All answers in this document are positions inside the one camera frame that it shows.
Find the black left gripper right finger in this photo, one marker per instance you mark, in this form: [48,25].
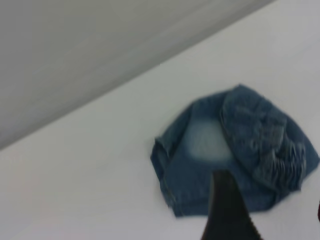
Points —
[319,212]

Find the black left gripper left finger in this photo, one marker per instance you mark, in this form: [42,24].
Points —
[227,212]

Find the blue denim shorts with print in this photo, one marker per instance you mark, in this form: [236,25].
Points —
[200,140]

